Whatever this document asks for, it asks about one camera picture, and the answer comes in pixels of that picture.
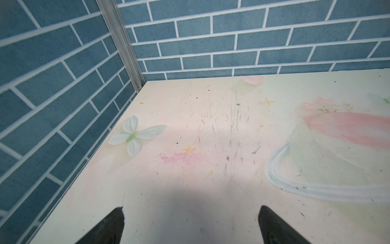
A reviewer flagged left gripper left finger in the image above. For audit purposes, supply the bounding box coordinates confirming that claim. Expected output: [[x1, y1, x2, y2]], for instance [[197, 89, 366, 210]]
[[76, 207, 125, 244]]

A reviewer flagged left aluminium corner post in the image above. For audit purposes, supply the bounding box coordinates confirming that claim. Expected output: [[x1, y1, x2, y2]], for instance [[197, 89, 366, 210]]
[[96, 0, 145, 93]]

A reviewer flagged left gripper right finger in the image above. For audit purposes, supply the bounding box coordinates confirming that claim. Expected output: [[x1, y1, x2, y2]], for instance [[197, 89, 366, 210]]
[[258, 205, 310, 244]]

